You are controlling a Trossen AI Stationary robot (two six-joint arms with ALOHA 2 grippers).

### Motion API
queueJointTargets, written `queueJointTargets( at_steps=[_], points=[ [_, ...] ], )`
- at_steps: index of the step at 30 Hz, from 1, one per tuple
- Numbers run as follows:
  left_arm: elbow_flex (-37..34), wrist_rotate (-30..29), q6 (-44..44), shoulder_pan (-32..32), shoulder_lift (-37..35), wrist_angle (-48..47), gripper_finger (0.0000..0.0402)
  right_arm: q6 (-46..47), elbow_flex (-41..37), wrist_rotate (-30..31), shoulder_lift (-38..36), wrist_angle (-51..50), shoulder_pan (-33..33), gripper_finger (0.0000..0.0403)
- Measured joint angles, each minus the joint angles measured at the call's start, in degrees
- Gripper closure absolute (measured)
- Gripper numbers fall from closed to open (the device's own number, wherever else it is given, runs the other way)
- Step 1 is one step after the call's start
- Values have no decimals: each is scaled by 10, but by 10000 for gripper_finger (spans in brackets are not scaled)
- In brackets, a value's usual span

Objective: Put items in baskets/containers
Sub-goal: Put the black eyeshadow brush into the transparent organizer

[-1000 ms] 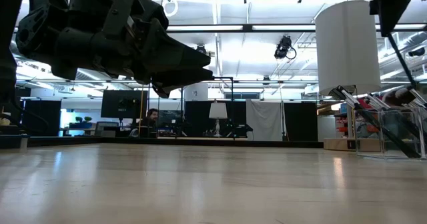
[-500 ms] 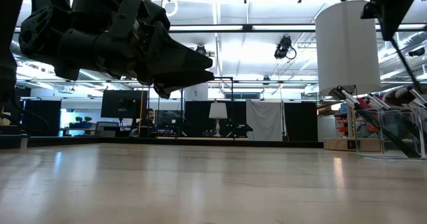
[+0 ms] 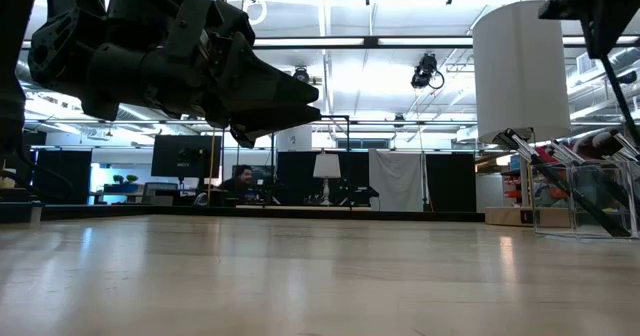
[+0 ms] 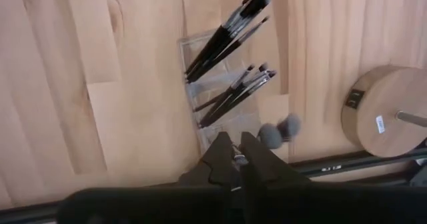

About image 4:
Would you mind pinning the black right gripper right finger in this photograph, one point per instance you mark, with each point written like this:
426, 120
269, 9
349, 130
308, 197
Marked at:
263, 170

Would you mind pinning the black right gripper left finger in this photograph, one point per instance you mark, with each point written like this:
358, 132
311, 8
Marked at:
217, 167

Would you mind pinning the fluffy makeup brush silver ferrule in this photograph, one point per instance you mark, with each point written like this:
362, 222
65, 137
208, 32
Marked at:
290, 125
270, 135

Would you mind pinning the flat head black makeup brush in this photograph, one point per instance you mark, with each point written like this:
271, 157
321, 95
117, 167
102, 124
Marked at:
255, 0

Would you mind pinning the clear acrylic brush organizer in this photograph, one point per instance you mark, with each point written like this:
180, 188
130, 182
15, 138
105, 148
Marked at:
207, 87

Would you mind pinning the white shade wooden base lamp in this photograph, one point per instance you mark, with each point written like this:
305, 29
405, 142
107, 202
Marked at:
383, 94

